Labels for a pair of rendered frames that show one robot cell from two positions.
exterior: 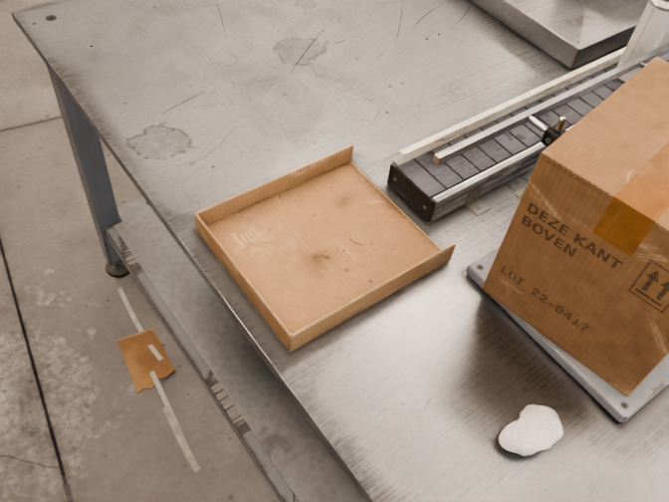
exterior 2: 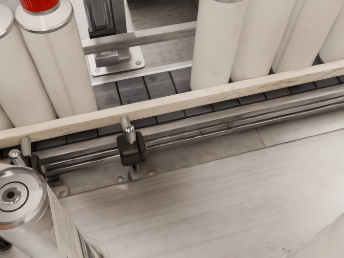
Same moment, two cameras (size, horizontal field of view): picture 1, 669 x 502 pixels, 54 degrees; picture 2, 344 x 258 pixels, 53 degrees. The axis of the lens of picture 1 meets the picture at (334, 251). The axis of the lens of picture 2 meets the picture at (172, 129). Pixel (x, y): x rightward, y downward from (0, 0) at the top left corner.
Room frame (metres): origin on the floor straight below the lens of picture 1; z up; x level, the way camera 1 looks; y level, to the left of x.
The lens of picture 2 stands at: (1.58, -0.59, 1.25)
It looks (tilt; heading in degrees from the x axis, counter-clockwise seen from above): 57 degrees down; 204
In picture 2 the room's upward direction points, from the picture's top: 3 degrees clockwise
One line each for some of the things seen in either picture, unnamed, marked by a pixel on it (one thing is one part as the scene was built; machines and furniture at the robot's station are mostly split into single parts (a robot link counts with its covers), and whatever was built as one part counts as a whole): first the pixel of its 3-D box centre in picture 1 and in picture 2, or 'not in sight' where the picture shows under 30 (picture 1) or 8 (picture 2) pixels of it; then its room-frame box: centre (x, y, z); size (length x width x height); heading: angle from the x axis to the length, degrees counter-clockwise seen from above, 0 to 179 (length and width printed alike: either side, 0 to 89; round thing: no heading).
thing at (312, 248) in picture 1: (325, 236); not in sight; (0.65, 0.02, 0.85); 0.30 x 0.26 x 0.04; 132
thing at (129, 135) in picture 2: not in sight; (133, 154); (1.42, -0.71, 0.89); 0.03 x 0.03 x 0.12; 42
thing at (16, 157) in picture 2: not in sight; (32, 165); (1.49, -0.80, 0.89); 0.06 x 0.03 x 0.12; 42
